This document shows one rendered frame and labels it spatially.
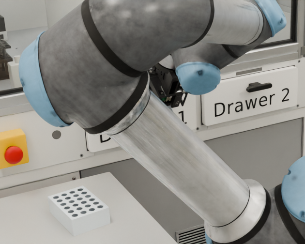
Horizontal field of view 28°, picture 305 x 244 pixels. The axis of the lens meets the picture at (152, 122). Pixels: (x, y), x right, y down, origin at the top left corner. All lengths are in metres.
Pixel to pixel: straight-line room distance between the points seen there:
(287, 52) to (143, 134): 0.93
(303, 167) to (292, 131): 0.85
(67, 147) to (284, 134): 0.65
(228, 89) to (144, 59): 0.87
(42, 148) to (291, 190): 0.69
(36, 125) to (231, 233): 0.64
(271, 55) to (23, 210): 0.76
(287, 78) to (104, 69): 1.00
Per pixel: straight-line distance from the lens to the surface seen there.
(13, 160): 1.35
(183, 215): 1.69
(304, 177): 0.93
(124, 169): 1.55
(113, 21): 0.70
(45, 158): 1.45
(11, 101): 1.38
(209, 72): 1.09
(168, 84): 1.26
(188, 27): 0.74
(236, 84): 1.58
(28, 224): 1.31
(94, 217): 1.25
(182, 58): 1.11
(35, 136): 1.42
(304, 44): 1.71
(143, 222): 1.26
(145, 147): 0.82
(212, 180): 0.87
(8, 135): 1.37
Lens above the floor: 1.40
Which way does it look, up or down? 21 degrees down
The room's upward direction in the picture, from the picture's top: 4 degrees counter-clockwise
